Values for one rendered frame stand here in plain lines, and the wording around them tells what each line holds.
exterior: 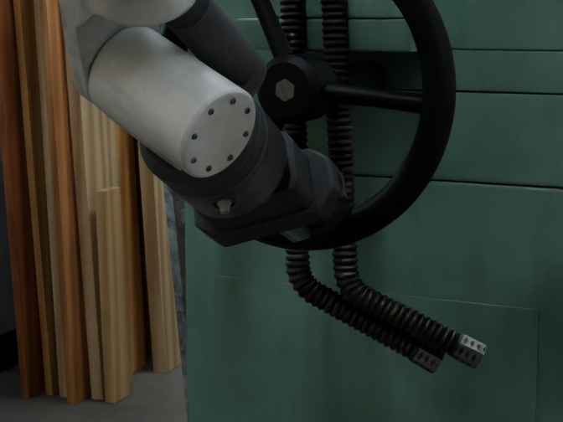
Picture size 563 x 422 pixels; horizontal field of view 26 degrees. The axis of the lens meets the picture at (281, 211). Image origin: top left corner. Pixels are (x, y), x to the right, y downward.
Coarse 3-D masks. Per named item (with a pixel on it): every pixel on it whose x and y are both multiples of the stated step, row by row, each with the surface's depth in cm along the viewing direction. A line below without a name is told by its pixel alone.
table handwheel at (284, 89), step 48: (432, 0) 101; (288, 48) 107; (432, 48) 100; (288, 96) 105; (336, 96) 105; (384, 96) 103; (432, 96) 101; (432, 144) 101; (384, 192) 104; (288, 240) 108; (336, 240) 107
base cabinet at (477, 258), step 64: (448, 192) 121; (512, 192) 118; (192, 256) 135; (256, 256) 132; (320, 256) 128; (384, 256) 125; (448, 256) 122; (512, 256) 119; (192, 320) 136; (256, 320) 133; (320, 320) 129; (448, 320) 123; (512, 320) 120; (192, 384) 138; (256, 384) 134; (320, 384) 130; (384, 384) 127; (448, 384) 124; (512, 384) 121
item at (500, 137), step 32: (256, 96) 129; (480, 96) 118; (512, 96) 117; (544, 96) 116; (320, 128) 126; (352, 128) 125; (384, 128) 123; (416, 128) 122; (480, 128) 119; (512, 128) 117; (544, 128) 116; (384, 160) 124; (448, 160) 121; (480, 160) 119; (512, 160) 118; (544, 160) 116
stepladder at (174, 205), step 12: (168, 192) 227; (168, 204) 227; (180, 204) 229; (168, 216) 228; (180, 216) 228; (168, 228) 228; (180, 228) 228; (180, 240) 228; (180, 252) 228; (180, 264) 228; (180, 276) 228; (180, 288) 229; (180, 300) 229; (180, 312) 229; (180, 324) 230; (180, 336) 230; (180, 348) 231
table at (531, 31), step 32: (224, 0) 129; (448, 0) 118; (480, 0) 117; (512, 0) 116; (544, 0) 114; (160, 32) 133; (256, 32) 117; (320, 32) 114; (352, 32) 113; (384, 32) 112; (448, 32) 119; (480, 32) 117; (512, 32) 116; (544, 32) 115
